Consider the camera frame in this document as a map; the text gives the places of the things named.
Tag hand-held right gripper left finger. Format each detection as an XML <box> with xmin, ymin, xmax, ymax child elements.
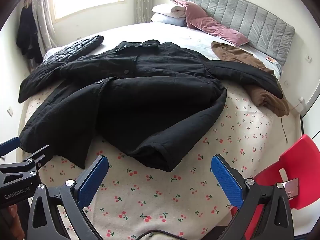
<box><xmin>26</xmin><ymin>155</ymin><xmax>109</xmax><ymax>240</ymax></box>

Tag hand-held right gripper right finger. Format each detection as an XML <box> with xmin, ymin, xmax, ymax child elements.
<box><xmin>211</xmin><ymin>154</ymin><xmax>295</xmax><ymax>240</ymax></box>

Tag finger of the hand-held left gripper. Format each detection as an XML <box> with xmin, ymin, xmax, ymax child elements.
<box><xmin>0</xmin><ymin>137</ymin><xmax>21</xmax><ymax>157</ymax></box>
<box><xmin>0</xmin><ymin>145</ymin><xmax>51</xmax><ymax>183</ymax></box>

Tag black quilted coat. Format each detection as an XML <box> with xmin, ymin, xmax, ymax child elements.
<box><xmin>18</xmin><ymin>39</ymin><xmax>283</xmax><ymax>172</ymax></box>

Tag black hanging clothes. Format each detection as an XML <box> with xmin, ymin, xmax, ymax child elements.
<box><xmin>16</xmin><ymin>5</ymin><xmax>44</xmax><ymax>64</ymax></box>

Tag person's left hand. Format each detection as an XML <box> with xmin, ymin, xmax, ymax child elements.
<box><xmin>9</xmin><ymin>204</ymin><xmax>25</xmax><ymax>240</ymax></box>

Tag cherry print blanket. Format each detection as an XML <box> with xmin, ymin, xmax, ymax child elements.
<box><xmin>19</xmin><ymin>80</ymin><xmax>304</xmax><ymax>240</ymax></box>

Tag small pink box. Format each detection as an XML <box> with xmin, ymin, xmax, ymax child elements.
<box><xmin>285</xmin><ymin>179</ymin><xmax>300</xmax><ymax>200</ymax></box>

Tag red plastic chair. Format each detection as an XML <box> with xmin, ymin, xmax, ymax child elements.
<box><xmin>230</xmin><ymin>134</ymin><xmax>320</xmax><ymax>240</ymax></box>

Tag brown jacket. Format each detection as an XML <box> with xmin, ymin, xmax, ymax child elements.
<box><xmin>211</xmin><ymin>41</ymin><xmax>290</xmax><ymax>117</ymax></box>

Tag black puffer jacket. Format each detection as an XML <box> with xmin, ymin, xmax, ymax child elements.
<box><xmin>37</xmin><ymin>35</ymin><xmax>105</xmax><ymax>68</ymax></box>

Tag patterned beige curtain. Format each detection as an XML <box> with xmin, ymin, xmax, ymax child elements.
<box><xmin>135</xmin><ymin>0</ymin><xmax>153</xmax><ymax>24</ymax></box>
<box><xmin>27</xmin><ymin>0</ymin><xmax>58</xmax><ymax>70</ymax></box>

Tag pink velvet pillow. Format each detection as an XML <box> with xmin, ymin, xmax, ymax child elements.
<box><xmin>171</xmin><ymin>0</ymin><xmax>208</xmax><ymax>28</ymax></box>
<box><xmin>186</xmin><ymin>17</ymin><xmax>250</xmax><ymax>47</ymax></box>

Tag light grey bed sheet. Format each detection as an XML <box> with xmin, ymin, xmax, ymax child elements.
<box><xmin>42</xmin><ymin>21</ymin><xmax>283</xmax><ymax>77</ymax></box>

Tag grey padded headboard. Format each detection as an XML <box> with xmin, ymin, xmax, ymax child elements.
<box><xmin>182</xmin><ymin>0</ymin><xmax>296</xmax><ymax>67</ymax></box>

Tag light blue folded blanket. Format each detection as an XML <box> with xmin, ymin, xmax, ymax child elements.
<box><xmin>151</xmin><ymin>12</ymin><xmax>187</xmax><ymax>27</ymax></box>

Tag white folded blanket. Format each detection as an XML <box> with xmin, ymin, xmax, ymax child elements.
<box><xmin>152</xmin><ymin>4</ymin><xmax>187</xmax><ymax>19</ymax></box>

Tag thin brown cable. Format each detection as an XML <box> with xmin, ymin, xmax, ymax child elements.
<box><xmin>280</xmin><ymin>99</ymin><xmax>304</xmax><ymax>145</ymax></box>

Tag black cable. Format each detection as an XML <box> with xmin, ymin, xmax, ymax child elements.
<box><xmin>135</xmin><ymin>229</ymin><xmax>187</xmax><ymax>240</ymax></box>

